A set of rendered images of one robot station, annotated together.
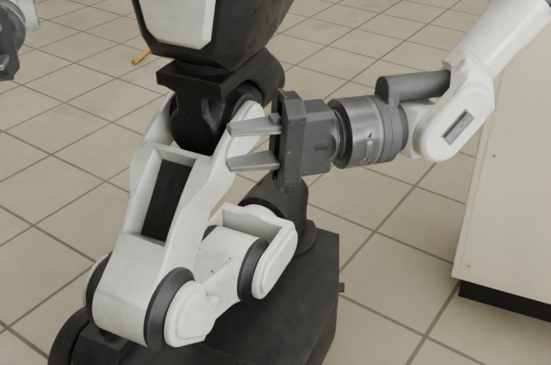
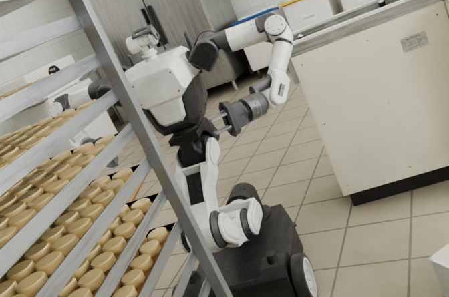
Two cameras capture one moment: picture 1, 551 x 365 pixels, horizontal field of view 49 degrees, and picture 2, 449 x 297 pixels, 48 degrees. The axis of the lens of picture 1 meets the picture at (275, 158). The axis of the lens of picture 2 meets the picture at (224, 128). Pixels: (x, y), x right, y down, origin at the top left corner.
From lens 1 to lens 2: 1.04 m
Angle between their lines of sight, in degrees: 19
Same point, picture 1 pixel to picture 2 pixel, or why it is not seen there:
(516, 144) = (330, 114)
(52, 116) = not seen: hidden behind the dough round
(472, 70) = (276, 71)
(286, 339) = (278, 246)
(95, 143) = not seen: hidden behind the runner
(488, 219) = (341, 155)
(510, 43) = (283, 59)
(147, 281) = (204, 217)
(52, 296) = not seen: outside the picture
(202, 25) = (180, 110)
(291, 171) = (236, 125)
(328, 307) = (290, 227)
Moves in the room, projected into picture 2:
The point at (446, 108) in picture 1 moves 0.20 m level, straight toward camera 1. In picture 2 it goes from (274, 85) to (276, 99)
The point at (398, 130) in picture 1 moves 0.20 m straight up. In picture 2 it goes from (262, 98) to (241, 45)
